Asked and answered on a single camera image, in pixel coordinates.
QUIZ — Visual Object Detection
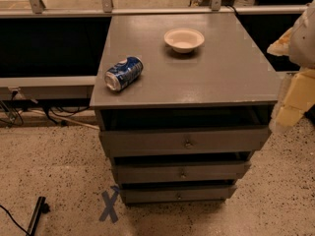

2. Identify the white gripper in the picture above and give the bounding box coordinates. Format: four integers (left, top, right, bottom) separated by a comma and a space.
267, 29, 315, 132

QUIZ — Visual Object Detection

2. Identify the grey bottom drawer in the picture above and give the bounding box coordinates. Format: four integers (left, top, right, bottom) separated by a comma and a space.
121, 185, 236, 205

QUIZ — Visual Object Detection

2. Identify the grey drawer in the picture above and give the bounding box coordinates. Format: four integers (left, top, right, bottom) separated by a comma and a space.
121, 185, 236, 205
99, 126, 270, 157
113, 161, 251, 184

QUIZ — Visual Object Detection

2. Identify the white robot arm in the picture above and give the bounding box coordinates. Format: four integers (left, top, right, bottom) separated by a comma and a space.
267, 3, 315, 133

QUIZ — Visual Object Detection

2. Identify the grey drawer cabinet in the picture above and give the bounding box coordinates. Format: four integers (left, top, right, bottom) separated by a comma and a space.
91, 13, 280, 204

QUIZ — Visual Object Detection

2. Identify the grey middle drawer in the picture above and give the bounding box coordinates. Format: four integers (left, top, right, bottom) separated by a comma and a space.
113, 161, 251, 184

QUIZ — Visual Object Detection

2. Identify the grey top drawer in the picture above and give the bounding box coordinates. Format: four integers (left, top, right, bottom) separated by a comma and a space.
99, 126, 270, 157

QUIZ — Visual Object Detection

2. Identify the white bowl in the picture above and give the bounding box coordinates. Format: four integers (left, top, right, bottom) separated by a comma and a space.
164, 29, 205, 53

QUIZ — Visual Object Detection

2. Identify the crushed blue soda can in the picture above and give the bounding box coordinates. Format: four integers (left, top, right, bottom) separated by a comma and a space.
104, 56, 144, 91

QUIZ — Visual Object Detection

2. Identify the blue tape cross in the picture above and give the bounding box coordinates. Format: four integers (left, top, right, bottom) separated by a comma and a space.
99, 186, 120, 223

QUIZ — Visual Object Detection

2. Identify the grey metal railing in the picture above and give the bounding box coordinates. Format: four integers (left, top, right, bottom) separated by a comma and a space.
0, 0, 311, 100

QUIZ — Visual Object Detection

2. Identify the black bar on floor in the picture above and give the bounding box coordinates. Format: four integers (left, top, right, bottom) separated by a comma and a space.
26, 196, 50, 236

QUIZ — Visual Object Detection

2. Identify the black cable bundle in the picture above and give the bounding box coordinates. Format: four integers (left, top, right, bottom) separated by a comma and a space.
0, 88, 92, 128

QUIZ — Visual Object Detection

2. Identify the black floor cable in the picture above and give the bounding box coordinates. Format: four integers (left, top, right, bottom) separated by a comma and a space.
0, 204, 30, 236

